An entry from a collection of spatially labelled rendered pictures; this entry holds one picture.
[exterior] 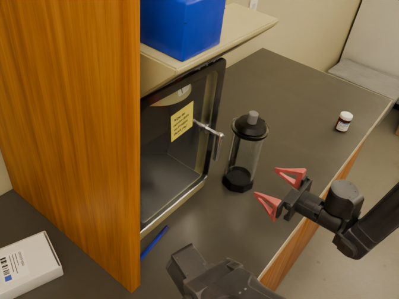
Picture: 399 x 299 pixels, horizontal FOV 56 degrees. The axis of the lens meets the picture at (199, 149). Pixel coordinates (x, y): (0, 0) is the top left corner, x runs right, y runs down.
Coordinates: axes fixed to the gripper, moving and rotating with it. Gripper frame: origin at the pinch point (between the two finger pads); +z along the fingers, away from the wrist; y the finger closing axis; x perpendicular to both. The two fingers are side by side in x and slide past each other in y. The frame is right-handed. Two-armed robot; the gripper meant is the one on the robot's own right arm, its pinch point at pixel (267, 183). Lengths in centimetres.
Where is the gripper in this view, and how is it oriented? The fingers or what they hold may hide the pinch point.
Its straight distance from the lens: 94.9
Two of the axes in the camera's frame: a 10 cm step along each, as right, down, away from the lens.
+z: -7.8, -4.3, 4.6
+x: 0.4, 7.0, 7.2
